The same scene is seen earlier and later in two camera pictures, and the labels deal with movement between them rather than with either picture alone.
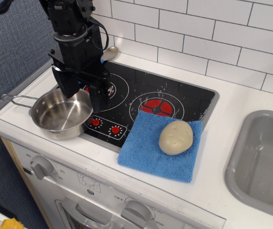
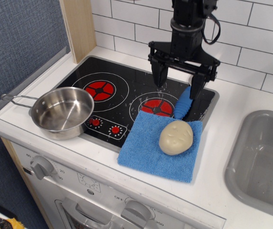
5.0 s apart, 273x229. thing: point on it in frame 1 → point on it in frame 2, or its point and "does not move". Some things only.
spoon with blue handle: x=110 y=54 → x=183 y=105
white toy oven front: x=70 y=198 does not move
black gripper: x=80 y=57 → x=185 y=51
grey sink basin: x=257 y=170 does not move
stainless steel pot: x=55 y=116 does not move
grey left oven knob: x=41 y=166 does not move
